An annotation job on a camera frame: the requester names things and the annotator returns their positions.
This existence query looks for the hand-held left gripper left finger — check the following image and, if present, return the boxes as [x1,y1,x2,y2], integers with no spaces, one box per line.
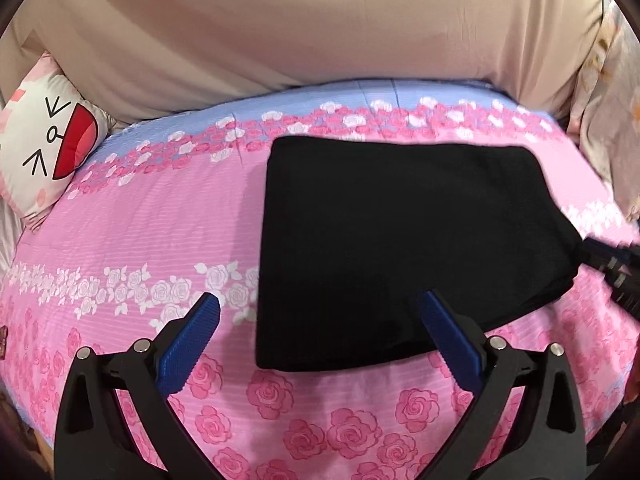
[54,291,222,480]

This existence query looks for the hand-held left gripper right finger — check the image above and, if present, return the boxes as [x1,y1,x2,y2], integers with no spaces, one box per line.
[419,290,587,480]

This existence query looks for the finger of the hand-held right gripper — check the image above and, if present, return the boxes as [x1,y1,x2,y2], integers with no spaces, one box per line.
[580,237,640,262]
[575,256,640,313]

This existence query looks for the black pants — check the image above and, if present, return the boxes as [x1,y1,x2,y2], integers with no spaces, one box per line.
[255,135,583,373]

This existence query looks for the pink rose bedsheet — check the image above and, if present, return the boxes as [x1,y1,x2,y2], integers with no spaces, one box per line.
[0,77,640,480]

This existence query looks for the pale floral fleece blanket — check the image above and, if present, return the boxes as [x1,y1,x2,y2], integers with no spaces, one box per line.
[567,5,640,221]

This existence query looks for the cartoon face pillow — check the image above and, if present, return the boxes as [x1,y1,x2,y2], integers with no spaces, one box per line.
[0,50,111,233]

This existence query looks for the beige upholstered headboard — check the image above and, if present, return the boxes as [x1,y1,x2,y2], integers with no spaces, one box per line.
[0,0,613,133]

